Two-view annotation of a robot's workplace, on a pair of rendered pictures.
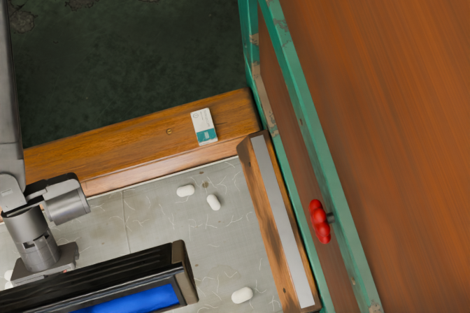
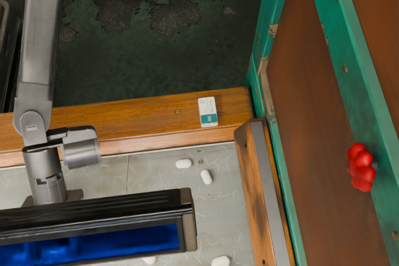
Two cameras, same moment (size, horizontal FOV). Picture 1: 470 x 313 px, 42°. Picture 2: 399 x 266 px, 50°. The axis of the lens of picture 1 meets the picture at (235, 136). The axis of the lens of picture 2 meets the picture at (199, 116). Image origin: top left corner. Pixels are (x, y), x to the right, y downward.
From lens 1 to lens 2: 0.23 m
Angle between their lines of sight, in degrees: 7
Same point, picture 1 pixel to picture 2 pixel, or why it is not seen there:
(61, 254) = (68, 198)
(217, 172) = (212, 152)
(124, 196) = (130, 160)
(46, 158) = (69, 118)
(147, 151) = (155, 125)
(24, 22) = (67, 35)
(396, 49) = not seen: outside the picture
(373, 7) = not seen: outside the picture
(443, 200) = not seen: outside the picture
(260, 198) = (252, 176)
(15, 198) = (38, 135)
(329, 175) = (382, 116)
